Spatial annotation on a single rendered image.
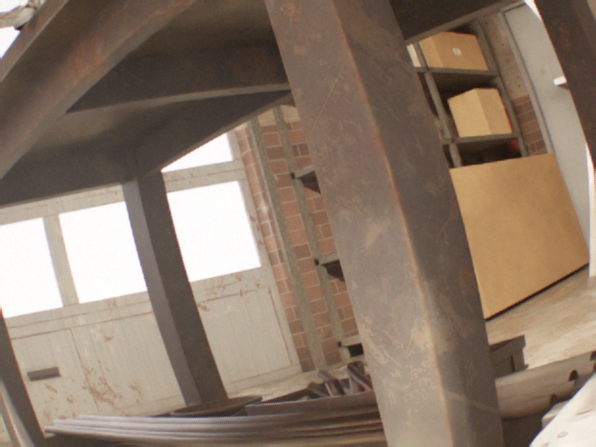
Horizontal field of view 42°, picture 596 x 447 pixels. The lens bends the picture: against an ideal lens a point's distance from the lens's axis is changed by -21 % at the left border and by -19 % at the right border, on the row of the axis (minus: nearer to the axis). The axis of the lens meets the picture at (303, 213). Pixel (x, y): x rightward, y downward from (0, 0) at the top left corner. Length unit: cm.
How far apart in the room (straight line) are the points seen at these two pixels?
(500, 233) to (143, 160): 293
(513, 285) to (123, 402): 214
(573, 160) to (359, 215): 551
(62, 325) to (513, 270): 239
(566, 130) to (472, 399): 552
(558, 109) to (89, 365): 385
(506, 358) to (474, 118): 464
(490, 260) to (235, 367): 141
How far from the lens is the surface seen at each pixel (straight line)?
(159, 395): 434
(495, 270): 456
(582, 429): 53
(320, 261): 491
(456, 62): 581
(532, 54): 636
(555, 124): 629
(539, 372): 96
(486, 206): 469
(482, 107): 583
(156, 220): 206
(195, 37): 141
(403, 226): 72
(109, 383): 420
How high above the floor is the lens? 41
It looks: 5 degrees up
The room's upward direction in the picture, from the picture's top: 16 degrees counter-clockwise
